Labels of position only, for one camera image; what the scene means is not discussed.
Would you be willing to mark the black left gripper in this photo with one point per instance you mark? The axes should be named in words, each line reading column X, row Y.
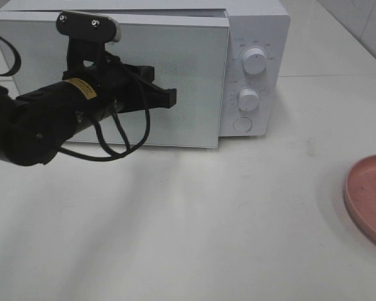
column 96, row 83

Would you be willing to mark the white timer knob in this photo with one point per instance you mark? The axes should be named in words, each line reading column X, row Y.
column 248, row 100

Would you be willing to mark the round white door button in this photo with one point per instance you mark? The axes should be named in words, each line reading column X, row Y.
column 242, row 124

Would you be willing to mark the pink round plate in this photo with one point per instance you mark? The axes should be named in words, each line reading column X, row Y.
column 359, row 192

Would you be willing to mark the white microwave door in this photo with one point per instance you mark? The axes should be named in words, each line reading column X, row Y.
column 187, row 53

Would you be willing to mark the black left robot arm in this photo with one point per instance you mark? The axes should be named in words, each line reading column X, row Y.
column 32, row 131

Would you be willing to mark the upper white power knob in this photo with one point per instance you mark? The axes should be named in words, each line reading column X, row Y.
column 254, row 60

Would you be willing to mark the white microwave oven body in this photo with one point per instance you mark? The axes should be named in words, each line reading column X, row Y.
column 251, row 23

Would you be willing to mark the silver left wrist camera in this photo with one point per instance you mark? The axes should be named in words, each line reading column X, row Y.
column 88, row 27

